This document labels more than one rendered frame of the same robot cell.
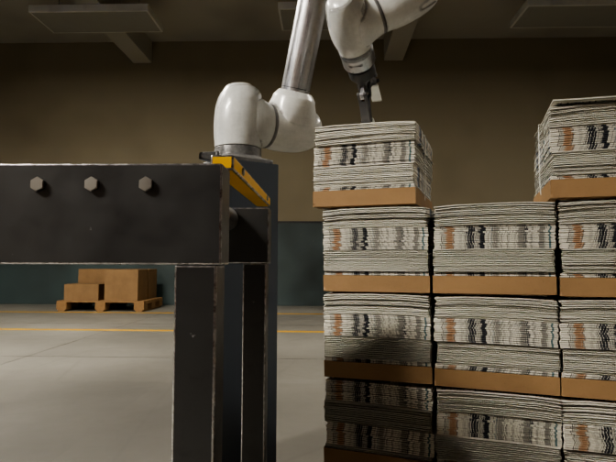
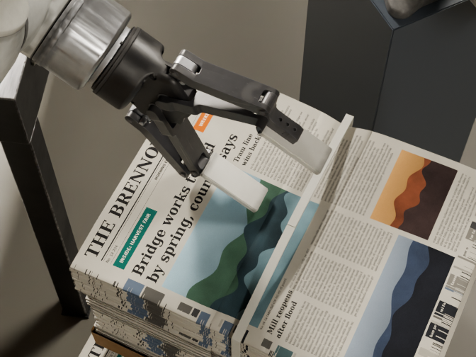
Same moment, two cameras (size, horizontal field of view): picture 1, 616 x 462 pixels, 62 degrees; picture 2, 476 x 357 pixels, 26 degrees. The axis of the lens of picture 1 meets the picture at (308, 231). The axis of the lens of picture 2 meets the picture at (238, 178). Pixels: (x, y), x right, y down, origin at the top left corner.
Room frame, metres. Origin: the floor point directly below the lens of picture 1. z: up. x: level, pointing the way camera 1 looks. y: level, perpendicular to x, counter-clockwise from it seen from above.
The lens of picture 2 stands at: (1.54, -0.71, 2.00)
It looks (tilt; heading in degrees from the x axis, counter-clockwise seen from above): 60 degrees down; 96
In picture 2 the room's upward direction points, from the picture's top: straight up
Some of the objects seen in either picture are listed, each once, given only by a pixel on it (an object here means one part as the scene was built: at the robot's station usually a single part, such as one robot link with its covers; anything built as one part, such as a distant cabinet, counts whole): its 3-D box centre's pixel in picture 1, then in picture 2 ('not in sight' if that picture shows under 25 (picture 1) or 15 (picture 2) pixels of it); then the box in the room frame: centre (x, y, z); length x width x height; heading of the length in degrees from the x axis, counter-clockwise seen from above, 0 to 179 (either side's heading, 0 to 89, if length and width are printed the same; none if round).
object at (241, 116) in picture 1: (241, 116); not in sight; (1.69, 0.23, 1.17); 0.18 x 0.16 x 0.22; 125
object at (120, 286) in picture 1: (112, 289); not in sight; (7.34, 2.79, 0.28); 1.20 x 0.80 x 0.56; 88
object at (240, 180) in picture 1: (248, 187); not in sight; (0.86, 0.10, 0.81); 0.43 x 0.03 x 0.02; 178
